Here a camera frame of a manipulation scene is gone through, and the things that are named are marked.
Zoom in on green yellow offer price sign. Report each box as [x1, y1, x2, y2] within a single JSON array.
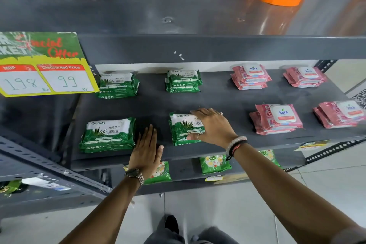
[[0, 32, 100, 98]]

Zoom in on pink wet wipes packet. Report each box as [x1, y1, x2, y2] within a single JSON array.
[[286, 66, 328, 83], [232, 63, 272, 83], [231, 76, 268, 91], [249, 112, 297, 135], [313, 106, 358, 129], [255, 104, 304, 130], [319, 100, 366, 124], [283, 73, 324, 89]]

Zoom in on green wet wipes packet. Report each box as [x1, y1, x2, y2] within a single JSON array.
[[166, 69, 203, 87], [79, 117, 136, 154], [169, 112, 207, 147], [99, 72, 140, 93], [165, 83, 201, 93], [97, 88, 139, 99]]

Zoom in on person's left forearm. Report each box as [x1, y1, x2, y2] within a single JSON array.
[[59, 177, 145, 244]]

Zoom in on black shoe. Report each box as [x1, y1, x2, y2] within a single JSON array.
[[165, 215, 180, 235]]

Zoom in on grey trousers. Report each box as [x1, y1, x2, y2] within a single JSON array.
[[144, 226, 239, 244]]

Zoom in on white beaded bracelet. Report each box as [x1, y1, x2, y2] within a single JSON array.
[[225, 136, 247, 156]]

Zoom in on green product packet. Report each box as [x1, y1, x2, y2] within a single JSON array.
[[0, 179, 22, 196]]

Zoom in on black cord bracelet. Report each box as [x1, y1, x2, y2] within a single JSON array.
[[226, 140, 249, 161]]

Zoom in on white shelf label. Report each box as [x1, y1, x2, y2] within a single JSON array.
[[21, 177, 71, 192]]

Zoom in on silver metal wristwatch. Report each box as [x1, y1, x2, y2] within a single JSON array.
[[125, 168, 145, 187]]

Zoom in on green floral print packet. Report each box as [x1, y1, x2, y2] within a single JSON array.
[[258, 150, 282, 169], [199, 154, 232, 175], [123, 161, 172, 185]]

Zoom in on grey metal shelf rack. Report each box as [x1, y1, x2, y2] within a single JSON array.
[[0, 127, 113, 220], [0, 0, 366, 196]]

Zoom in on person's right hand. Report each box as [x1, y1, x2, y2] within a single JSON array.
[[186, 108, 238, 149]]

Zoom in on square code sticker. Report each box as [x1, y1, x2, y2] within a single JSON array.
[[351, 89, 366, 110]]

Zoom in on person's right forearm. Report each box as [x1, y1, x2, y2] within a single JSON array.
[[229, 142, 364, 244]]

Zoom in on person's left hand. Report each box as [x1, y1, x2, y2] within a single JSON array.
[[128, 124, 164, 179]]

